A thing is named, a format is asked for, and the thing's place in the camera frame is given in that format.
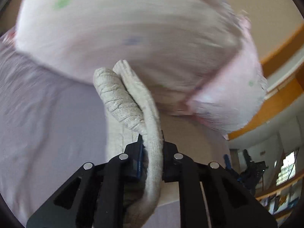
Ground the beige cable knit sweater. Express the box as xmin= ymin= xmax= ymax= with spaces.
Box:
xmin=92 ymin=60 xmax=230 ymax=228

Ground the lavender textured bed sheet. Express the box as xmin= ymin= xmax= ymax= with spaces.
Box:
xmin=0 ymin=26 xmax=186 ymax=228

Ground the wooden headboard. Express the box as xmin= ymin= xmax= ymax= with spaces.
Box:
xmin=228 ymin=25 xmax=303 ymax=141

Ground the pink floral left pillow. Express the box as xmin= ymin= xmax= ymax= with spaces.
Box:
xmin=14 ymin=0 xmax=267 ymax=134

